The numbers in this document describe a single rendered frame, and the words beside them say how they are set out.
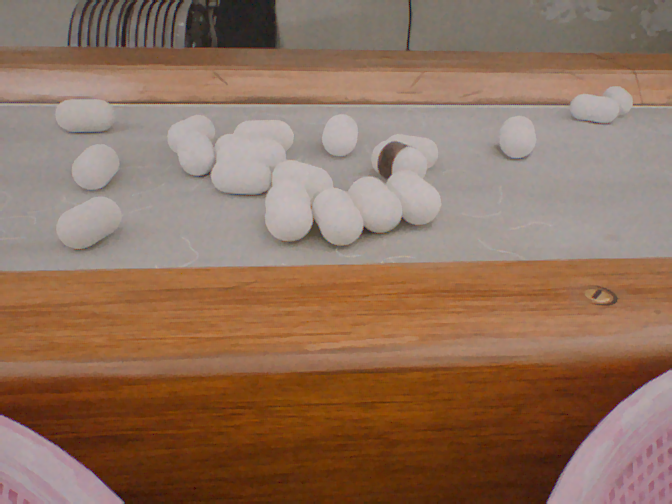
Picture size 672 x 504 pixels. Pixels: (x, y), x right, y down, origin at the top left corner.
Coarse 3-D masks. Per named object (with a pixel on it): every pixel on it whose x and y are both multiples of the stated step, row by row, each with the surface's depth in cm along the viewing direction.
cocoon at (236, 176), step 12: (216, 168) 31; (228, 168) 31; (240, 168) 31; (252, 168) 31; (264, 168) 31; (216, 180) 31; (228, 180) 31; (240, 180) 31; (252, 180) 31; (264, 180) 31; (228, 192) 32; (240, 192) 32; (252, 192) 31
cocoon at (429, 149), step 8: (392, 136) 36; (400, 136) 36; (408, 136) 36; (408, 144) 35; (416, 144) 35; (424, 144) 35; (432, 144) 35; (424, 152) 35; (432, 152) 35; (432, 160) 35
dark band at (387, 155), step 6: (390, 144) 34; (396, 144) 34; (402, 144) 34; (384, 150) 34; (390, 150) 33; (396, 150) 33; (378, 156) 34; (384, 156) 33; (390, 156) 33; (378, 162) 34; (384, 162) 33; (390, 162) 33; (378, 168) 34; (384, 168) 34; (390, 168) 33; (384, 174) 34; (390, 174) 33
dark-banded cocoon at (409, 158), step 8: (384, 144) 34; (376, 152) 34; (400, 152) 33; (408, 152) 33; (416, 152) 33; (376, 160) 34; (400, 160) 33; (408, 160) 33; (416, 160) 33; (424, 160) 33; (376, 168) 34; (392, 168) 33; (400, 168) 33; (408, 168) 33; (416, 168) 33; (424, 168) 33
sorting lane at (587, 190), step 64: (0, 128) 41; (128, 128) 42; (320, 128) 43; (384, 128) 44; (448, 128) 44; (576, 128) 45; (640, 128) 45; (0, 192) 31; (64, 192) 32; (128, 192) 32; (192, 192) 32; (448, 192) 33; (512, 192) 33; (576, 192) 34; (640, 192) 34; (0, 256) 25; (64, 256) 26; (128, 256) 26; (192, 256) 26; (256, 256) 26; (320, 256) 26; (384, 256) 26; (448, 256) 27; (512, 256) 27; (576, 256) 27; (640, 256) 27
